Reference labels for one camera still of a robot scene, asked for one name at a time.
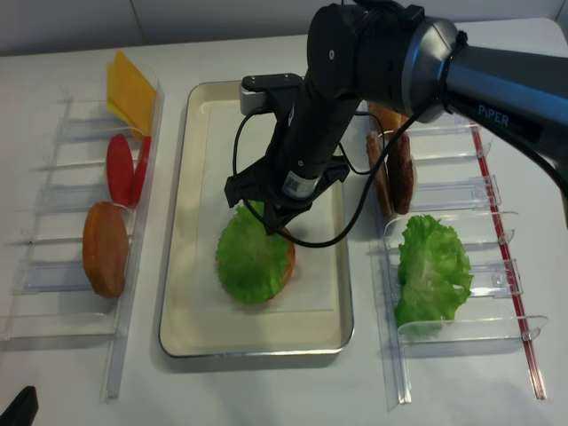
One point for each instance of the yellow cheese slices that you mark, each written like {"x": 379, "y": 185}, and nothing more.
{"x": 129, "y": 95}

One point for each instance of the cream metal tray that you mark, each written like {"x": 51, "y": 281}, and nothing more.
{"x": 187, "y": 333}

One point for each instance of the green lettuce leaf in rack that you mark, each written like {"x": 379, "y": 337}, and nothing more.
{"x": 433, "y": 272}

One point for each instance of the white paper liner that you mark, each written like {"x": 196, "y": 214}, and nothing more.
{"x": 314, "y": 281}

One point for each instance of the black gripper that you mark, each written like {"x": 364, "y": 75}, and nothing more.
{"x": 298, "y": 164}

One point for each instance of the brown bun in left rack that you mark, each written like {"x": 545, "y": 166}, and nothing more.
{"x": 105, "y": 249}

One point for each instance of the left red tomato slice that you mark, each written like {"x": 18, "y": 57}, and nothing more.
{"x": 119, "y": 170}

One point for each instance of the right red tomato slice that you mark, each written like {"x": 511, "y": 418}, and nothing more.
{"x": 140, "y": 171}

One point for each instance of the left bun half in rack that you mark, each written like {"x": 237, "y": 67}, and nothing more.
{"x": 384, "y": 121}

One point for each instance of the green lettuce leaf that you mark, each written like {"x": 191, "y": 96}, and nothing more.
{"x": 433, "y": 272}
{"x": 237, "y": 254}

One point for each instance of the clear acrylic rack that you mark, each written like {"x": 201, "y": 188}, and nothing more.
{"x": 455, "y": 187}
{"x": 50, "y": 296}

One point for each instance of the green lettuce leaf front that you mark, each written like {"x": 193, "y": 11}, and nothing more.
{"x": 237, "y": 254}

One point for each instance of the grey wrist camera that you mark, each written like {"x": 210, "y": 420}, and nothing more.
{"x": 269, "y": 93}

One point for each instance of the sliced bun bottom on tray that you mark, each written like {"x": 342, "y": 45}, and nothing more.
{"x": 276, "y": 263}

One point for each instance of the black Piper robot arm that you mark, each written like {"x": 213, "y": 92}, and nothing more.
{"x": 405, "y": 61}

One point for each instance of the left clear acrylic rack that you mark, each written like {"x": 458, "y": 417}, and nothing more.
{"x": 50, "y": 296}

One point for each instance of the red tomato slice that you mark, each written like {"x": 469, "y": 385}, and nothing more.
{"x": 140, "y": 171}
{"x": 119, "y": 170}

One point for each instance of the right clear acrylic rack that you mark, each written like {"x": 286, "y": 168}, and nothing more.
{"x": 455, "y": 187}

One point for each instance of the right dark meat patty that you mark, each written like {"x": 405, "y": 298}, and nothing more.
{"x": 401, "y": 175}

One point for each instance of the black object at corner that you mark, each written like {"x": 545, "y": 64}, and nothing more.
{"x": 23, "y": 409}

